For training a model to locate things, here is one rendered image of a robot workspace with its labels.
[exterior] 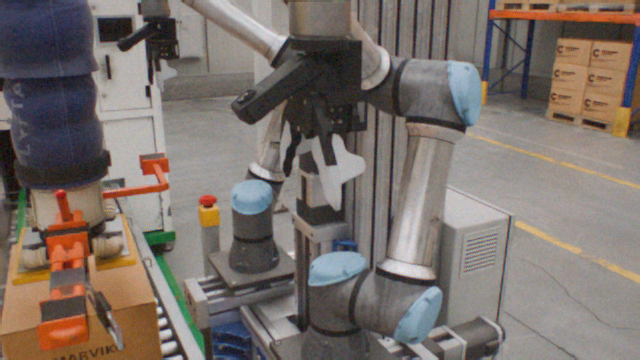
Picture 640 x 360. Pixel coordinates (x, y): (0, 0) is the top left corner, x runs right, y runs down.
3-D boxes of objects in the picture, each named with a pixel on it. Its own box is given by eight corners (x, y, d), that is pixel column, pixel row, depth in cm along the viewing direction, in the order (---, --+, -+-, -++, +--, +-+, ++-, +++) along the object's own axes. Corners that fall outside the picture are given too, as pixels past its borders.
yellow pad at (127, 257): (91, 223, 165) (89, 208, 163) (125, 218, 169) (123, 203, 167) (96, 272, 135) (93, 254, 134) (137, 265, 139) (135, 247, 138)
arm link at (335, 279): (327, 295, 122) (328, 239, 117) (381, 312, 115) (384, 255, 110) (296, 320, 112) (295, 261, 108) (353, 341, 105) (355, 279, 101)
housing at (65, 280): (51, 291, 107) (48, 271, 105) (88, 285, 109) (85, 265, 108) (50, 309, 101) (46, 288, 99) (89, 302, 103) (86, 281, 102)
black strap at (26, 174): (19, 164, 147) (17, 149, 146) (109, 154, 155) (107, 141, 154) (11, 189, 127) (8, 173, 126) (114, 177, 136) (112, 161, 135)
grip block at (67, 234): (48, 248, 125) (43, 225, 123) (92, 241, 129) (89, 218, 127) (46, 263, 118) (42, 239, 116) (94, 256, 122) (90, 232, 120)
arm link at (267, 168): (229, 212, 161) (292, 35, 143) (239, 195, 175) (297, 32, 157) (268, 227, 162) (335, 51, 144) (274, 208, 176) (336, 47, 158)
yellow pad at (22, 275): (23, 233, 158) (20, 217, 156) (59, 228, 162) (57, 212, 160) (11, 287, 128) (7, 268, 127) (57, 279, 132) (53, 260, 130)
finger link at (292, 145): (316, 172, 80) (334, 131, 73) (279, 178, 78) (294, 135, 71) (309, 156, 82) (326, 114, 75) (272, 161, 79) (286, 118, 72)
